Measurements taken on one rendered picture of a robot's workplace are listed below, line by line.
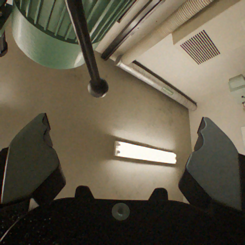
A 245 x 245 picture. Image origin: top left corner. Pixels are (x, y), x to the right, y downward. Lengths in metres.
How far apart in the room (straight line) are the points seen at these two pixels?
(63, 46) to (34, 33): 0.05
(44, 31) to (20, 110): 1.32
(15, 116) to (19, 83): 0.33
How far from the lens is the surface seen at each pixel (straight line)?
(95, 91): 0.23
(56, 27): 0.25
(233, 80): 2.21
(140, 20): 1.77
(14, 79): 1.66
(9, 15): 0.39
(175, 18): 1.69
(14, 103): 1.56
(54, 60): 0.29
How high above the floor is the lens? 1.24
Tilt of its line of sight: 50 degrees up
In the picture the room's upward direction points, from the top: 111 degrees counter-clockwise
